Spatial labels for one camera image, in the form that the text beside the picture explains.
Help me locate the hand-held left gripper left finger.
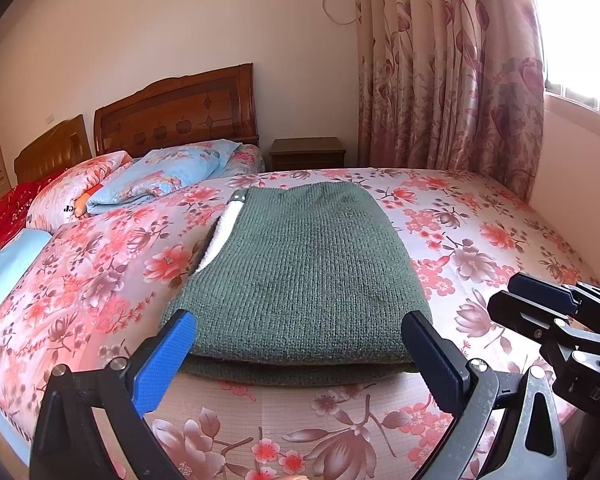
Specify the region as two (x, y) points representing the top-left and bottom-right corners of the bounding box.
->
(29, 309), (198, 480)

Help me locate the green and white knitted sweater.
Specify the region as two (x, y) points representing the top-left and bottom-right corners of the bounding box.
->
(160, 181), (434, 387)

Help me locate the small wooden headboard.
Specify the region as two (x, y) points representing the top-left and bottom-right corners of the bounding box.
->
(13, 114), (92, 184)

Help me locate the dark wooden nightstand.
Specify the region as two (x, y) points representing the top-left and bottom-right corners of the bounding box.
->
(269, 137), (347, 172)

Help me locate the pink floral curtain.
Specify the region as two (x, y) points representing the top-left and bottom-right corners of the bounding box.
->
(352, 0), (547, 202)

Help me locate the large carved wooden headboard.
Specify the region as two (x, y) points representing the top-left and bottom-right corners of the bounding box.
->
(93, 63), (260, 159)

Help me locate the bed with pink floral sheet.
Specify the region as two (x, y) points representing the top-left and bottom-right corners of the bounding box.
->
(0, 166), (600, 480)

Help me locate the red blanket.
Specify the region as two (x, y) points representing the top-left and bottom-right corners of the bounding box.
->
(0, 172), (65, 269)

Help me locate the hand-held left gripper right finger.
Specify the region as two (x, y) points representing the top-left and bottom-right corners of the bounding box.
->
(401, 310), (569, 480)

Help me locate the pink and blue floral pillow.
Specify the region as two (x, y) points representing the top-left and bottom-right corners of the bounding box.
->
(228, 143), (266, 177)

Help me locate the window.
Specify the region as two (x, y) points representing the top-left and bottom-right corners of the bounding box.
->
(524, 0), (600, 122)

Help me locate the folded blue floral quilt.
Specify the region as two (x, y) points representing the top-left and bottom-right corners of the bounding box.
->
(86, 138), (242, 217)

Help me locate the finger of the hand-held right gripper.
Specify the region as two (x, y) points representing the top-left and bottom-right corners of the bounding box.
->
(507, 272), (600, 321)
(487, 290), (588, 356)

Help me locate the light blue pillow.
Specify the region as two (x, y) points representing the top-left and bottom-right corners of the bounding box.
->
(0, 229), (54, 327)

